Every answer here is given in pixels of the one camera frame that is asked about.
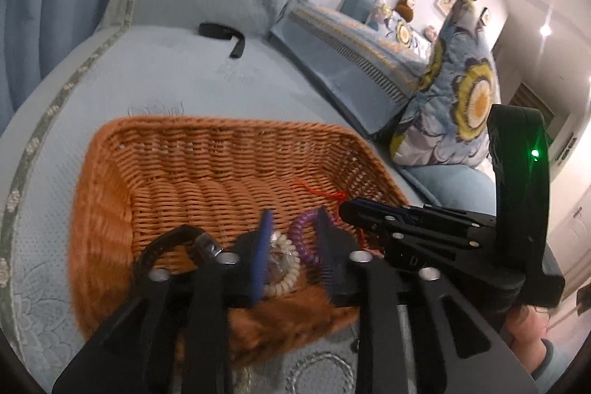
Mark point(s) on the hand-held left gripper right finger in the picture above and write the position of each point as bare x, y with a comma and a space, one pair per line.
324, 246

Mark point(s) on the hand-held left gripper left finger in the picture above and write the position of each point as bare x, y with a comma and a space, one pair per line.
261, 258

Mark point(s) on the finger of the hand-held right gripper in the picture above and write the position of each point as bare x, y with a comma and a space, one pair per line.
415, 241
392, 211

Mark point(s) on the black wrist watch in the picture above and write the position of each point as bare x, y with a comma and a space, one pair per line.
184, 239

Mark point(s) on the brown wicker basket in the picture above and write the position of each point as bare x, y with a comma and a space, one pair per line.
184, 186

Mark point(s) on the person's right forearm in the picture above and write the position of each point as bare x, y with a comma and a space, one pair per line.
554, 366

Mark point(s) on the person's right hand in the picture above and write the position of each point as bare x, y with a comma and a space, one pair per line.
524, 336

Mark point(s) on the white door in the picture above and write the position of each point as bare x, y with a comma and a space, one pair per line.
568, 232

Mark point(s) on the floral patterned pillow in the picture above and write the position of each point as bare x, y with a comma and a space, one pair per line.
461, 98

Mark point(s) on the striped blue pillow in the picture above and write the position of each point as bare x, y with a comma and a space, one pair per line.
351, 57

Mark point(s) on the tiny framed picture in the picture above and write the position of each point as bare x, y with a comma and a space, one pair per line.
484, 16

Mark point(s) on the brown stuffed toy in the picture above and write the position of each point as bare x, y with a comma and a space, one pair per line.
406, 6

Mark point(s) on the light blue bed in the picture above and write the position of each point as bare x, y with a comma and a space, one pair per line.
161, 75

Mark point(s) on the blue cushion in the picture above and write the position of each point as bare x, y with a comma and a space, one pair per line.
358, 4

